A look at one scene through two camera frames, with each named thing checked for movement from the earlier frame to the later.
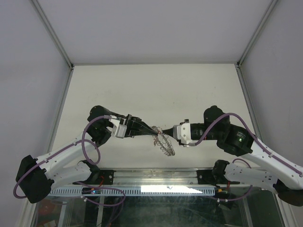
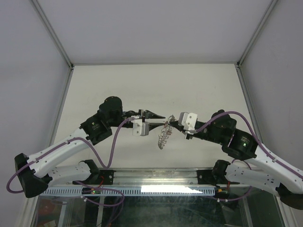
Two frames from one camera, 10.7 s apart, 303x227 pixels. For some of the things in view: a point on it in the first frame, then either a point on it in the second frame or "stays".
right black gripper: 170,132 → 180,128
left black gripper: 136,127 → 148,115
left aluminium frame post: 53,33 stays
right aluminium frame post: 255,33 stays
